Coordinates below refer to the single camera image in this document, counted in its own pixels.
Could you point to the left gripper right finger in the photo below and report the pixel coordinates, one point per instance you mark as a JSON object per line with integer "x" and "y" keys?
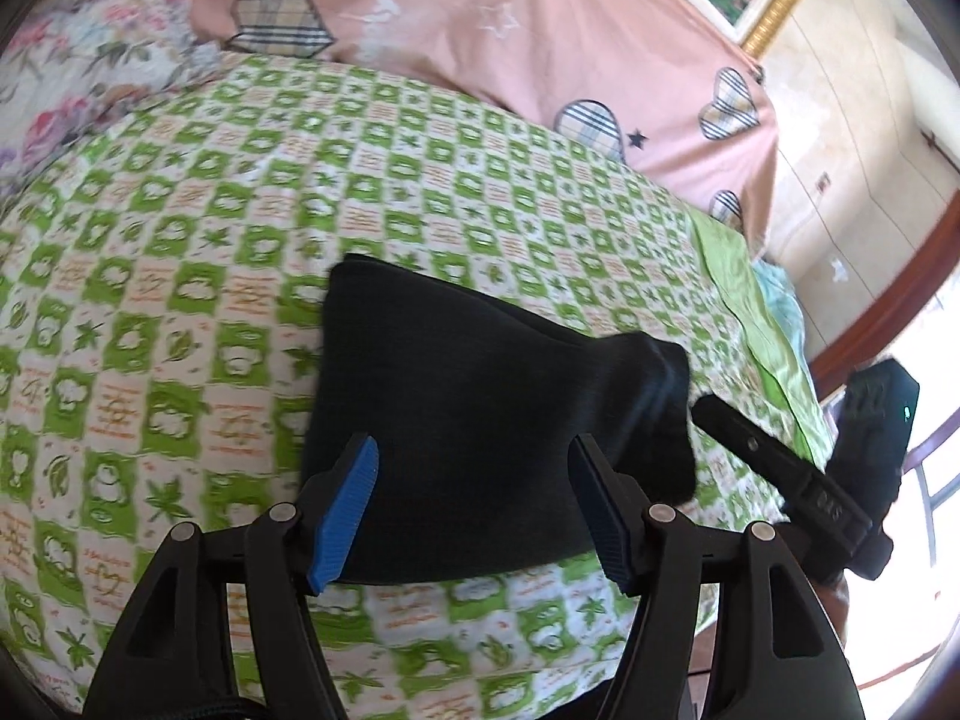
{"x": 776, "y": 653}

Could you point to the white floral pillow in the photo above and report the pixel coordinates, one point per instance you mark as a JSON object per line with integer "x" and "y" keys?
{"x": 76, "y": 65}

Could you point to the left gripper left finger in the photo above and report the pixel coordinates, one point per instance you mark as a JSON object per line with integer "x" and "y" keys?
{"x": 170, "y": 654}

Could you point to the green white patterned bedsheet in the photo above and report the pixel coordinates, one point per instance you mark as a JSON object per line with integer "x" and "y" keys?
{"x": 161, "y": 290}

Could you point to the black fleece pants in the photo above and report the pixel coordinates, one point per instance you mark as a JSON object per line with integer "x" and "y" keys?
{"x": 473, "y": 403}

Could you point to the light blue cloth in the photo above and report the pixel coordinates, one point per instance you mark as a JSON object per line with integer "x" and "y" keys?
{"x": 781, "y": 301}

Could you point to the light green cloth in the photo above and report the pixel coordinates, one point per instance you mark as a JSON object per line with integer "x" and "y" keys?
{"x": 785, "y": 377}

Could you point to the brown wooden window frame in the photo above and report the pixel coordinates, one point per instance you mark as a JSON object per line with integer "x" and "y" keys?
{"x": 893, "y": 310}

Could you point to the pink heart pattern duvet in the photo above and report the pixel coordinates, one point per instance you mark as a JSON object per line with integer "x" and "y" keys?
{"x": 649, "y": 83}

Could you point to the black camera module right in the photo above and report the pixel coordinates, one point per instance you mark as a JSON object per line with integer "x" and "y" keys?
{"x": 874, "y": 429}

